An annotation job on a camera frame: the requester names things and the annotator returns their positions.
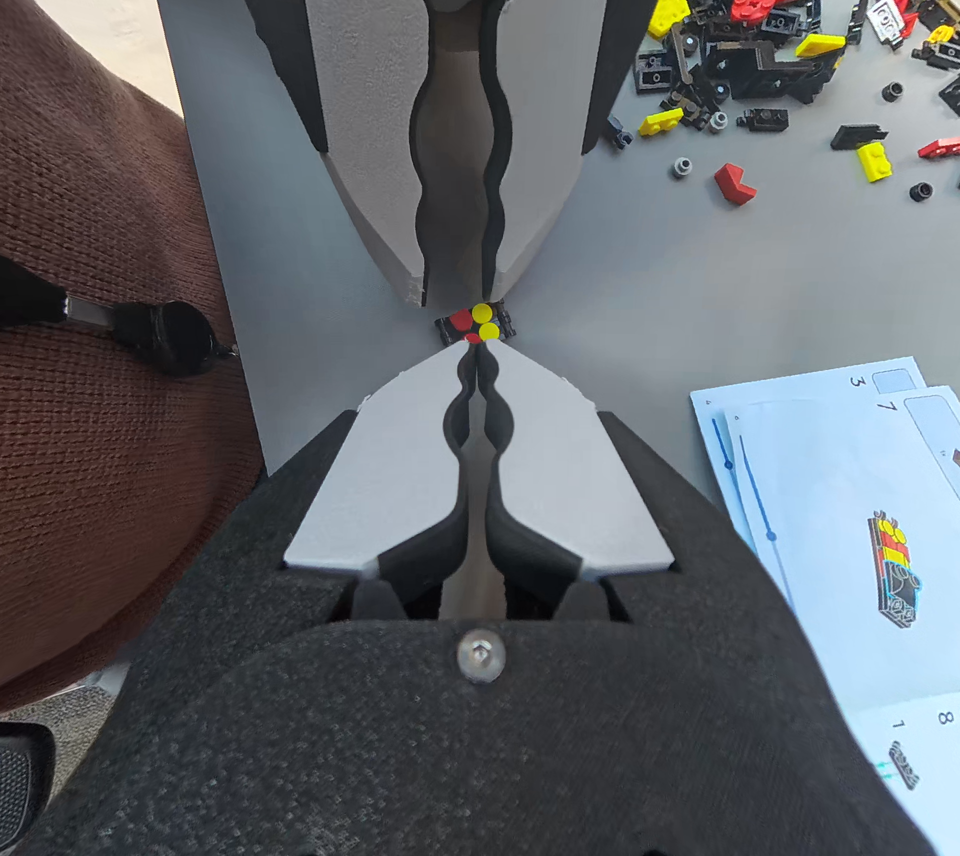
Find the pile of toy bricks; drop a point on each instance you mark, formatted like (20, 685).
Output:
(757, 61)

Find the dark clip piece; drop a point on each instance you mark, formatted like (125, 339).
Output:
(619, 132)

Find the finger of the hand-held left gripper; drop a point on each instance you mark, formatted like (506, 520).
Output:
(360, 83)
(547, 91)

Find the grey round stud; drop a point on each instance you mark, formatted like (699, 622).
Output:
(681, 167)

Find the black flat plate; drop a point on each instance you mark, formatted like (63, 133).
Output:
(855, 136)

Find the grey desk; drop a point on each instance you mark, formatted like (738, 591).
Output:
(637, 271)

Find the small yellow brick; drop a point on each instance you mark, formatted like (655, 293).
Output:
(874, 162)

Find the yellow flat plate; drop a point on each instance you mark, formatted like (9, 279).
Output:
(660, 122)

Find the black round stud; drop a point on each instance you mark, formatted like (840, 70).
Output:
(921, 191)
(892, 92)

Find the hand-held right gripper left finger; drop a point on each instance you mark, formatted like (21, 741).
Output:
(397, 481)

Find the black mesh chair armrest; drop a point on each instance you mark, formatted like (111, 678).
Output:
(22, 788)

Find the red flat plate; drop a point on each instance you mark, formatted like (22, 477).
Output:
(941, 148)

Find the toy brick instruction booklet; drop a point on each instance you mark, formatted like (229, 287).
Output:
(825, 496)

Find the person's brown knit sweater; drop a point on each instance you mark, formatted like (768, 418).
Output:
(97, 346)

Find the red corner brick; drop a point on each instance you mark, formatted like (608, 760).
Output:
(733, 185)

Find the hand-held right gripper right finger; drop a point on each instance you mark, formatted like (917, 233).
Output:
(570, 481)

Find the small black toy brick assembly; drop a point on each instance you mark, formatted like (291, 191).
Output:
(459, 322)

